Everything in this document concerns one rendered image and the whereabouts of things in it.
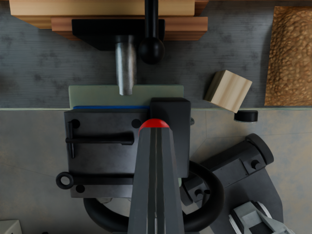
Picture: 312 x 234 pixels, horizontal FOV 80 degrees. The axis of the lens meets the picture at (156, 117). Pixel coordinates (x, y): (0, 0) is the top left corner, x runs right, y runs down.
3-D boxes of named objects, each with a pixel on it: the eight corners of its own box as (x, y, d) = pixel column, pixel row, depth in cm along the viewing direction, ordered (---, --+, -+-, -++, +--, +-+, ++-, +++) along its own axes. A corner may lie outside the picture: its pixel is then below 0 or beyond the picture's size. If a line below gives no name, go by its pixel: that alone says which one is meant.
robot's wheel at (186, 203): (176, 174, 111) (178, 170, 130) (169, 178, 111) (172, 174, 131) (193, 207, 106) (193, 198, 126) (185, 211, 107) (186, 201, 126)
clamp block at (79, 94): (94, 160, 34) (72, 188, 25) (89, 84, 31) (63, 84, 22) (177, 160, 34) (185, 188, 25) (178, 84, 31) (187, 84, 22)
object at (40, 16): (39, 29, 27) (10, 15, 21) (38, 16, 27) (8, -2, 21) (186, 29, 27) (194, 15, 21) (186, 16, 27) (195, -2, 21)
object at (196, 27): (70, 40, 27) (51, 30, 22) (69, 29, 27) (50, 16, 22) (198, 40, 27) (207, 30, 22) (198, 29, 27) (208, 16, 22)
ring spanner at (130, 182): (57, 188, 20) (55, 190, 20) (56, 171, 20) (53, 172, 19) (150, 187, 20) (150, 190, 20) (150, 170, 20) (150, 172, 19)
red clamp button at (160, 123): (139, 148, 18) (138, 152, 17) (138, 117, 17) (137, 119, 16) (170, 148, 18) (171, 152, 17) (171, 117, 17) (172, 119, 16)
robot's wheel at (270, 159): (265, 139, 102) (247, 128, 122) (257, 143, 103) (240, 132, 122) (279, 167, 106) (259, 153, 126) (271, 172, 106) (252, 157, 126)
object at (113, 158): (82, 181, 25) (61, 209, 19) (75, 97, 23) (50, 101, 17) (182, 181, 25) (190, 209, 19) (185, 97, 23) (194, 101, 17)
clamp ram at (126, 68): (101, 93, 28) (76, 97, 19) (98, 40, 27) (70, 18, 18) (161, 92, 28) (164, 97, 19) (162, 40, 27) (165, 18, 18)
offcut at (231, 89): (225, 109, 29) (237, 113, 25) (203, 99, 29) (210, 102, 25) (239, 81, 28) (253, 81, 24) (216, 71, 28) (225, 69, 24)
